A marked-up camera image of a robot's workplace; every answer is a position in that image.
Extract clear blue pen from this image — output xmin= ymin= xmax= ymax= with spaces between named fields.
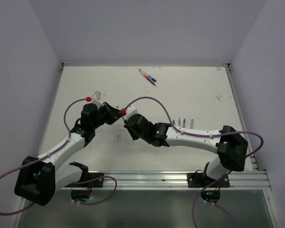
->
xmin=190 ymin=119 xmax=194 ymax=129

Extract blue capped pen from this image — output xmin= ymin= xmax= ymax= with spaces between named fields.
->
xmin=139 ymin=69 xmax=156 ymax=82

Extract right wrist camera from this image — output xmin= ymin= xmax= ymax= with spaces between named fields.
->
xmin=125 ymin=104 xmax=137 ymax=119

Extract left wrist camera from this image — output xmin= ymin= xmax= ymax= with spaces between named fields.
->
xmin=91 ymin=91 xmax=103 ymax=106

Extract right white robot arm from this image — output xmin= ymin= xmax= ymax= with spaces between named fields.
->
xmin=124 ymin=114 xmax=248 ymax=187

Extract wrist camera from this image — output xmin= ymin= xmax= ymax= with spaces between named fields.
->
xmin=91 ymin=91 xmax=103 ymax=106
xmin=125 ymin=104 xmax=137 ymax=119

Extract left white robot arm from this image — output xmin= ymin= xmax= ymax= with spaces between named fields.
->
xmin=14 ymin=102 xmax=125 ymax=206

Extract aluminium front rail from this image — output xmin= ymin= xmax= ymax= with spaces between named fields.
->
xmin=20 ymin=169 xmax=270 ymax=190

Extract dark blue pen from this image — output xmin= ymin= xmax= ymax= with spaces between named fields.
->
xmin=119 ymin=108 xmax=127 ymax=124

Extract aluminium rail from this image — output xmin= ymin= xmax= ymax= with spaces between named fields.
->
xmin=223 ymin=64 xmax=259 ymax=171
xmin=20 ymin=169 xmax=270 ymax=190

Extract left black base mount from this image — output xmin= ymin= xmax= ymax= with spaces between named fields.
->
xmin=66 ymin=172 xmax=105 ymax=202

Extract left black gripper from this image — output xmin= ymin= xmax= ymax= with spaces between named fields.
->
xmin=91 ymin=101 xmax=122 ymax=129

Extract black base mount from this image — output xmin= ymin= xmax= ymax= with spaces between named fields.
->
xmin=186 ymin=170 xmax=230 ymax=188
xmin=66 ymin=172 xmax=105 ymax=202

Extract red ink pen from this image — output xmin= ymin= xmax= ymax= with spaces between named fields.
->
xmin=143 ymin=75 xmax=157 ymax=86

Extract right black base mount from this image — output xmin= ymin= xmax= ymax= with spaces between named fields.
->
xmin=186 ymin=170 xmax=230 ymax=188

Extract aluminium right side rail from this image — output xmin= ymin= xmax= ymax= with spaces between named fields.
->
xmin=223 ymin=64 xmax=259 ymax=171

